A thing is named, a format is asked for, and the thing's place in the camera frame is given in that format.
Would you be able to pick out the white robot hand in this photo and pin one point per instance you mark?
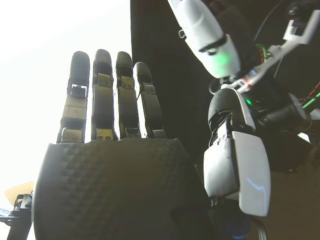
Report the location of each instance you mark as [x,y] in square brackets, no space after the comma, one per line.
[112,187]

